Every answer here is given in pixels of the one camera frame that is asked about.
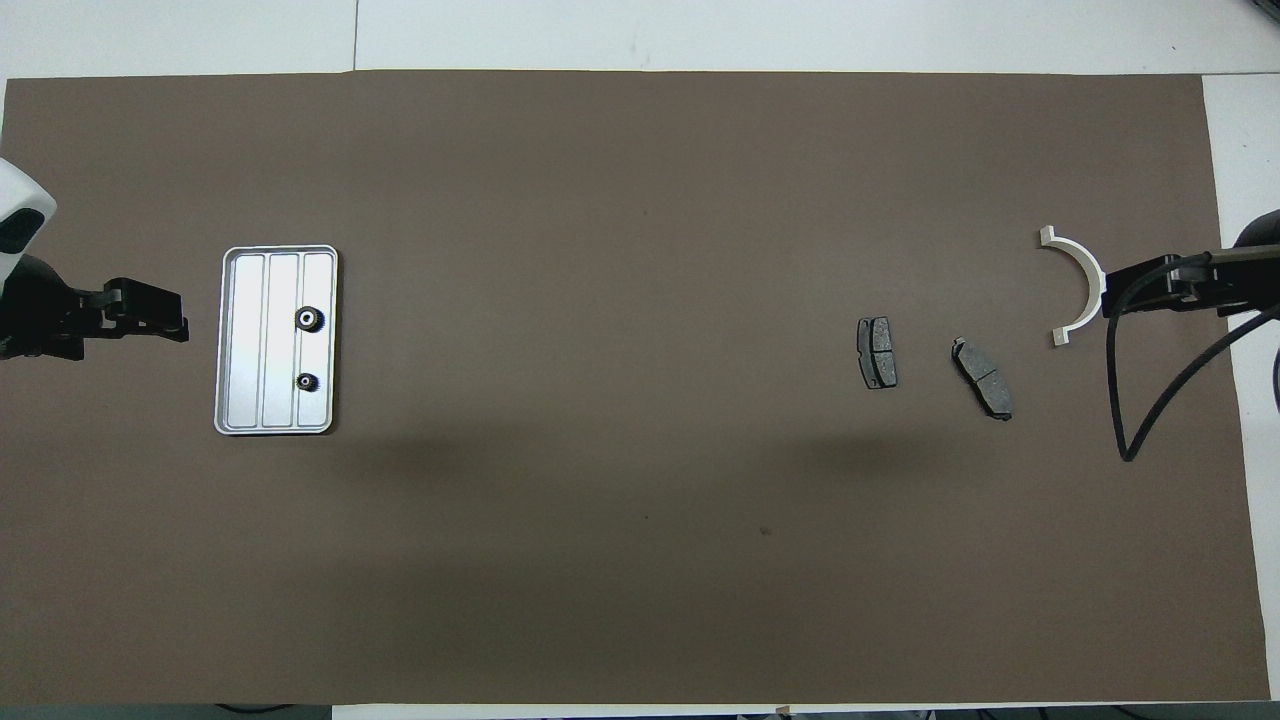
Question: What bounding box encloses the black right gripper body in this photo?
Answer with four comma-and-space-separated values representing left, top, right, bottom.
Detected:
1180, 210, 1280, 321

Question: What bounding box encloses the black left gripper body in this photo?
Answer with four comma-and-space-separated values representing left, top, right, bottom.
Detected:
0, 255, 109, 361

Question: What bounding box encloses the silver metal tray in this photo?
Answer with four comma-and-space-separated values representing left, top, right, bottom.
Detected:
214, 245, 339, 436

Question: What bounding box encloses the long dark brake pad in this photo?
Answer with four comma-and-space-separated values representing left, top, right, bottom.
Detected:
950, 337, 1014, 422

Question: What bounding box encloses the short dark brake pad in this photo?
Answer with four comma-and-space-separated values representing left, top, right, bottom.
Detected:
856, 316, 898, 390

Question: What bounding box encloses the brown table mat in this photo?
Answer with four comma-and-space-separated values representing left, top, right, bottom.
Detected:
0, 70, 1271, 706

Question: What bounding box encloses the white semicircular bracket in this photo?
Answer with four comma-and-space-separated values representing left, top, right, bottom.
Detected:
1039, 226, 1112, 348

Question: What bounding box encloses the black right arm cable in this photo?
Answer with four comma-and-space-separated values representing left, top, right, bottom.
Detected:
1105, 245, 1280, 463

